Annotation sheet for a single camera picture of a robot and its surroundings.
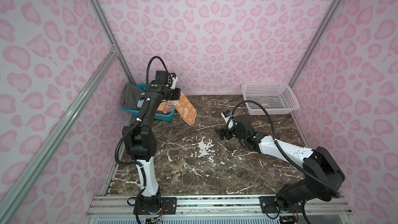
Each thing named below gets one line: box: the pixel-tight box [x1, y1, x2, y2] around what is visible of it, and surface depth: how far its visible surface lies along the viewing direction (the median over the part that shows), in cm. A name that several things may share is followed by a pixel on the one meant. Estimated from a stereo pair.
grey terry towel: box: [120, 82, 146, 110], surface depth 102 cm
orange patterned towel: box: [174, 91, 197, 126], surface depth 102 cm
